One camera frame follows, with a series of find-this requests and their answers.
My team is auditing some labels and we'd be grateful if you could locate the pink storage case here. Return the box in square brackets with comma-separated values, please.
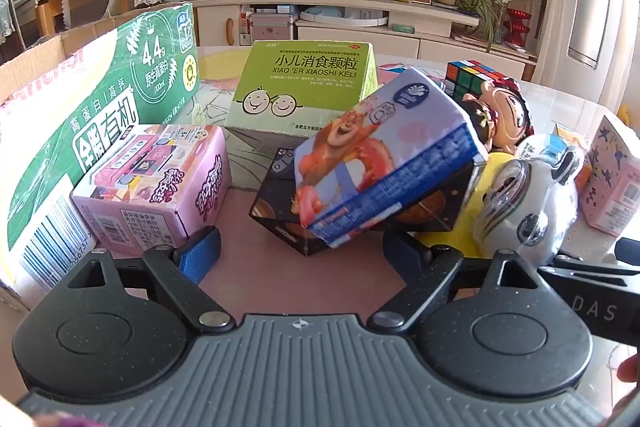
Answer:
[250, 13, 295, 42]

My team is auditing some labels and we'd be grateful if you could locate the pink starry box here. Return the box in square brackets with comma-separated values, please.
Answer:
[579, 115, 639, 236]

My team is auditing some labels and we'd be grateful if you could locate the green medicine box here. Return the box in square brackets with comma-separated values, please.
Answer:
[224, 40, 378, 152]

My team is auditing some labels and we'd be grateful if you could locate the panda mascot figurine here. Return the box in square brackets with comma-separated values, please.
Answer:
[473, 133, 585, 268]

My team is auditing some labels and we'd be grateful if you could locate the red candle holder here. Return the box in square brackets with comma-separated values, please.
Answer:
[503, 8, 532, 48]

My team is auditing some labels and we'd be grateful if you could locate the yellow toy water gun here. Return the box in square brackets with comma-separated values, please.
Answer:
[416, 152, 514, 258]

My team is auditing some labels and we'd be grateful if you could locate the rubiks cube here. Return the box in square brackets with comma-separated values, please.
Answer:
[445, 61, 506, 102]

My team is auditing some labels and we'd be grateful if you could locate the white tv cabinet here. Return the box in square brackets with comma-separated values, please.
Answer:
[190, 0, 537, 81]

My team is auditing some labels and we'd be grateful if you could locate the cartoon girl doll figurine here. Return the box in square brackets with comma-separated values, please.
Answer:
[459, 78, 534, 154]

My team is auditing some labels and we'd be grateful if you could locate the white standing air conditioner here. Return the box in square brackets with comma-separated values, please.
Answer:
[533, 0, 639, 112]

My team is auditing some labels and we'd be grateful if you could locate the black hexagonal box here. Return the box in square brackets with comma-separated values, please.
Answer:
[250, 148, 484, 256]

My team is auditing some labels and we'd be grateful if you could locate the blue bear cartoon box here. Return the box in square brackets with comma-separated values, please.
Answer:
[294, 67, 488, 247]

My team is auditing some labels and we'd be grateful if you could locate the pink toy box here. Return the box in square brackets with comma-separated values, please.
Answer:
[72, 124, 231, 257]

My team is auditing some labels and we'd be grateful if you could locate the green white cardboard carton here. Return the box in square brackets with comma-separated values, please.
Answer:
[1, 3, 198, 309]

